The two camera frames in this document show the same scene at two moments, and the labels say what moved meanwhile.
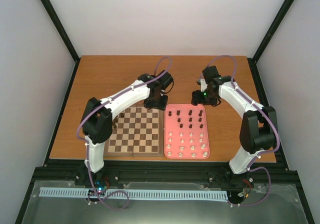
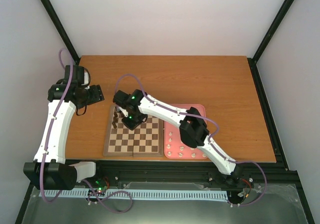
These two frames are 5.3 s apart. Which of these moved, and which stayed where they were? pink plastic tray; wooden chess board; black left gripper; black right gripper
Moved: black left gripper; black right gripper
Stayed: wooden chess board; pink plastic tray
